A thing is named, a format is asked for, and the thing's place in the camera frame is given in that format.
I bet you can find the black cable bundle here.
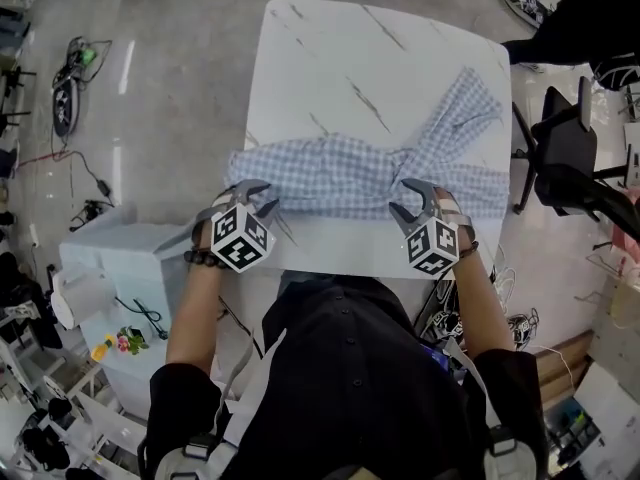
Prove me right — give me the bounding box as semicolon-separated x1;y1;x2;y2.
69;198;109;233

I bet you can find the wooden bench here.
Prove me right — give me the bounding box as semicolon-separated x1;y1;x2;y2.
534;330;596;410

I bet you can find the person's black shirt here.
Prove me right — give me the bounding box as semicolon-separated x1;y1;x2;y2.
144;275;549;480

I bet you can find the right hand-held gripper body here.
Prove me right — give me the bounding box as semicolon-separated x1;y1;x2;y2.
404;211;460;275

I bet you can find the black power adapter cable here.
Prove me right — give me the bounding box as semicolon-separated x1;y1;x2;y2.
69;150;115;195

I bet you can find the grey shoulder strap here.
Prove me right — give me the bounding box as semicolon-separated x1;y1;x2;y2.
214;327;289;464
444;337;521;469

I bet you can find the white cable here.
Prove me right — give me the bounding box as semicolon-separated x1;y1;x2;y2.
492;265;517;315

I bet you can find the person's right hand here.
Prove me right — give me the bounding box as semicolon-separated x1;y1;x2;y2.
435;190;476;254

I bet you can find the pink chair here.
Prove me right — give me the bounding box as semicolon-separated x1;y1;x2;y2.
609;217;640;265

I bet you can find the white display shelf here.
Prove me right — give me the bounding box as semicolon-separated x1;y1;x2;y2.
0;337;151;480

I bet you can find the black coiled cable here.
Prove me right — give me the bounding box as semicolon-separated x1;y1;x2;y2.
115;296;169;342

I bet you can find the person's left hand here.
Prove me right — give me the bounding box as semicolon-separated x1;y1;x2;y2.
192;206;216;254

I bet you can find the yellow and green toy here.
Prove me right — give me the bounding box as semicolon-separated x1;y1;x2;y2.
90;325;151;362

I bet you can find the person's left forearm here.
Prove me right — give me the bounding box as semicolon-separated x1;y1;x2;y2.
164;262;227;369

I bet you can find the white covered cabinet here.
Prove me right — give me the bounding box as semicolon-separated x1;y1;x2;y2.
58;212;201;415

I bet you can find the person's right forearm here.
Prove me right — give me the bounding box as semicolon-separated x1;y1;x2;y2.
452;255;516;360

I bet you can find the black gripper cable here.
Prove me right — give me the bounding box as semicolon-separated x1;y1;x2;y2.
217;295;264;360

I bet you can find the dark bead bracelet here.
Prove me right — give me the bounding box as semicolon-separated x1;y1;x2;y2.
183;249;231;270

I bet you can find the white low cabinet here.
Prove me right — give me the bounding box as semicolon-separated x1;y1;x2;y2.
573;362;640;472

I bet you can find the blue checked shirt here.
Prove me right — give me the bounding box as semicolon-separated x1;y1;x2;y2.
223;66;511;222

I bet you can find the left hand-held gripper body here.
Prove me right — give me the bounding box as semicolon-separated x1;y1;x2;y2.
210;192;277;274

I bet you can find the black office chair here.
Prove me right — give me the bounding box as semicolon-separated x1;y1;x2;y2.
512;75;640;249

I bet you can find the black cable tangle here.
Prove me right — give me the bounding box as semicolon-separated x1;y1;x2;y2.
52;36;114;90

